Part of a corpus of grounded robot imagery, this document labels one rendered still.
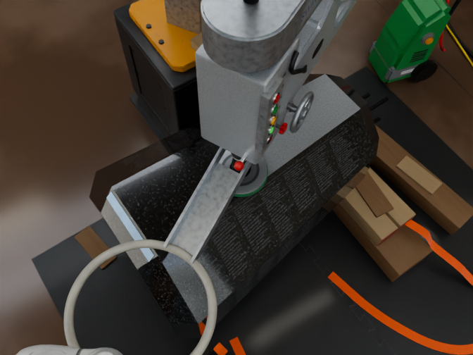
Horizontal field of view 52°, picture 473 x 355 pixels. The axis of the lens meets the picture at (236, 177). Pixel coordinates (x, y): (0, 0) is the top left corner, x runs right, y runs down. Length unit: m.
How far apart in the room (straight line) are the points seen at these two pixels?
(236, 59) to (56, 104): 2.24
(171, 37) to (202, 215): 1.02
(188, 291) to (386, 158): 1.52
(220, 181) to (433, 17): 1.82
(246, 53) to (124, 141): 1.96
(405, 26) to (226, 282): 1.94
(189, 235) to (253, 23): 0.84
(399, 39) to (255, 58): 2.09
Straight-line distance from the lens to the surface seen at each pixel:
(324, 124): 2.09
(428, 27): 3.12
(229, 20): 1.18
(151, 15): 2.55
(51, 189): 3.00
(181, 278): 1.87
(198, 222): 1.73
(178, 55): 2.36
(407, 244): 2.72
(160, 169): 1.95
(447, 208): 2.91
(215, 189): 1.74
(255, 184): 1.87
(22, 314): 2.79
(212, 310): 1.63
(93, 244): 2.76
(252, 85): 1.27
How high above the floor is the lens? 2.54
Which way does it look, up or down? 62 degrees down
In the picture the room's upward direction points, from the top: 3 degrees clockwise
